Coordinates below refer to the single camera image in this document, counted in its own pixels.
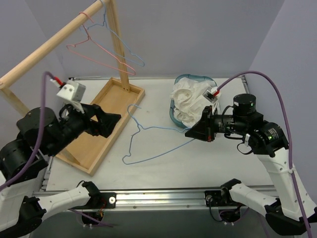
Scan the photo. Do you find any white ruffled skirt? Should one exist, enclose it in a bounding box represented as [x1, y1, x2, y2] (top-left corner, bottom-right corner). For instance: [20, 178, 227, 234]
[169, 76, 220, 128]

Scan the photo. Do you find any blue wire hanger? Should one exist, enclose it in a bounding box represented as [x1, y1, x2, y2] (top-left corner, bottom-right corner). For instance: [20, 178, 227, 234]
[122, 104, 196, 166]
[87, 0, 145, 67]

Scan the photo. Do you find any pink wire hanger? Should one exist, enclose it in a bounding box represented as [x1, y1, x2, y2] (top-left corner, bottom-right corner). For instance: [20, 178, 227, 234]
[66, 24, 136, 76]

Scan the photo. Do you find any blue wire hanger front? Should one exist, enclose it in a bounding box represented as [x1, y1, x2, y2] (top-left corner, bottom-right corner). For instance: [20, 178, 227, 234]
[87, 0, 145, 67]

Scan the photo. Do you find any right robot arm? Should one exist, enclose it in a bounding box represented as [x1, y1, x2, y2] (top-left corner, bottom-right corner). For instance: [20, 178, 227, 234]
[185, 94, 317, 236]

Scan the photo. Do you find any wooden clothes rack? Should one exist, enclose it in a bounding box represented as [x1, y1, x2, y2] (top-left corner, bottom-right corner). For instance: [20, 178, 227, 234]
[0, 0, 145, 176]

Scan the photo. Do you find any teal plastic tray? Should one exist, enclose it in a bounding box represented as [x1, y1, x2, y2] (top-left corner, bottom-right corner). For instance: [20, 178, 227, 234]
[169, 73, 216, 129]

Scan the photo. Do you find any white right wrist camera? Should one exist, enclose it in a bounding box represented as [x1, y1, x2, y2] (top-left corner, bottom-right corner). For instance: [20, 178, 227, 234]
[203, 87, 221, 115]

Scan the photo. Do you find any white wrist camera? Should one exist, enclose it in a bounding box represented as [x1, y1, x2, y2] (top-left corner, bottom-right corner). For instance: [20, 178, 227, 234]
[50, 77, 86, 114]
[203, 87, 221, 115]

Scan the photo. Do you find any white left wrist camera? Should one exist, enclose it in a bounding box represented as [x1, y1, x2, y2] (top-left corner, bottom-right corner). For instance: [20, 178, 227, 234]
[50, 77, 86, 114]

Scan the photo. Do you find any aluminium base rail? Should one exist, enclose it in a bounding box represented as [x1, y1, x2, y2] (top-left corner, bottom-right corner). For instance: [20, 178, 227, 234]
[34, 189, 297, 211]

